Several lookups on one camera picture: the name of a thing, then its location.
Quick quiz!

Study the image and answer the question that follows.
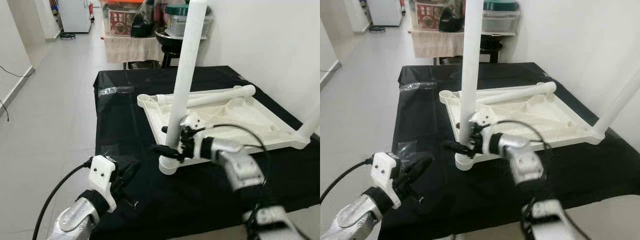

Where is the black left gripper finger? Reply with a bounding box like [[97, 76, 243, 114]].
[[404, 156, 430, 180], [119, 160, 138, 181], [122, 160, 142, 187], [407, 156, 435, 187]]

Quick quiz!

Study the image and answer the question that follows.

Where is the white plastic children table top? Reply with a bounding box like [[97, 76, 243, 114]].
[[137, 87, 312, 176], [439, 82, 613, 172]]

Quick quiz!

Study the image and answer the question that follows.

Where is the black tablecloth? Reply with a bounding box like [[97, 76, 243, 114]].
[[92, 65, 321, 240], [377, 62, 640, 240]]

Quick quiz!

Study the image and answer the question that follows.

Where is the beige cloth covered table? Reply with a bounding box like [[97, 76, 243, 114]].
[[103, 35, 165, 64], [411, 29, 466, 58]]

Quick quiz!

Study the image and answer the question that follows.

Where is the clear plastic storage box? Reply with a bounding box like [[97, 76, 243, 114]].
[[482, 10, 521, 35], [165, 14, 213, 38]]

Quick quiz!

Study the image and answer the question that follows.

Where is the black bag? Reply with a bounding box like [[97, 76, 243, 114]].
[[439, 0, 466, 33], [131, 0, 156, 38]]

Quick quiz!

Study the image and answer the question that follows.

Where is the orange lidded storage box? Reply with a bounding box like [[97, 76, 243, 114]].
[[410, 0, 451, 32], [100, 0, 141, 37]]

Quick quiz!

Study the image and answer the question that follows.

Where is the green pot lid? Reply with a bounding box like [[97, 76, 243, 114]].
[[165, 4, 191, 16], [484, 0, 520, 12]]

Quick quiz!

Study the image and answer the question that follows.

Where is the white appliance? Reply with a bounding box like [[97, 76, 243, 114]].
[[367, 0, 402, 27], [57, 0, 92, 33]]

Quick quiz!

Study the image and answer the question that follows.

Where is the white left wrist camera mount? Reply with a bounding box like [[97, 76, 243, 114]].
[[372, 152, 402, 210], [89, 156, 118, 213]]

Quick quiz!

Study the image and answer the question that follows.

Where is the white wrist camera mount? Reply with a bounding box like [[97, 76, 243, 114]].
[[89, 156, 118, 213], [469, 111, 501, 155], [179, 113, 215, 162], [372, 152, 402, 210]]

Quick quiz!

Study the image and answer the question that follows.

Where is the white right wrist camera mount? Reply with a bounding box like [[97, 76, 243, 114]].
[[179, 113, 215, 162], [469, 111, 501, 155]]

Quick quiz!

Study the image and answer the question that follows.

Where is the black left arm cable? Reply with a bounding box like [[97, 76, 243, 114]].
[[32, 160, 93, 240], [320, 157, 376, 203]]

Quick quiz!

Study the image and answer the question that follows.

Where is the black wall cable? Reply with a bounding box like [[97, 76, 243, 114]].
[[0, 65, 26, 122]]

